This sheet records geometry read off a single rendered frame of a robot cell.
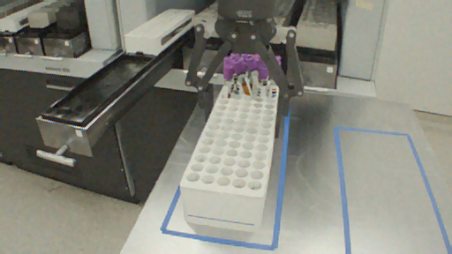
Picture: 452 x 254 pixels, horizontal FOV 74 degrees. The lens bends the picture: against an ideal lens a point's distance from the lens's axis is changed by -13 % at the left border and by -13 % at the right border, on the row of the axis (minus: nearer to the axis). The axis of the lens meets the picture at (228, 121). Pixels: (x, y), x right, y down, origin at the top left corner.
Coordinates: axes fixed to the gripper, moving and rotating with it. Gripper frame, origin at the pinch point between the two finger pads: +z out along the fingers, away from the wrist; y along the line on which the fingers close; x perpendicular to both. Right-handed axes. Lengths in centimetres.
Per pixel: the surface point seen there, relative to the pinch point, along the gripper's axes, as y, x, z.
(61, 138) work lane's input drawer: -37.9, 1.8, 10.4
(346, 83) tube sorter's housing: 23, 46, 14
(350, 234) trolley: 16.3, -16.0, 5.3
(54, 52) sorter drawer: -75, 50, 12
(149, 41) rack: -30.8, 36.4, 1.9
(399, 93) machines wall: 80, 156, 68
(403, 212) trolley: 24.6, -11.3, 5.3
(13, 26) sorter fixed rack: -99, 56, 4
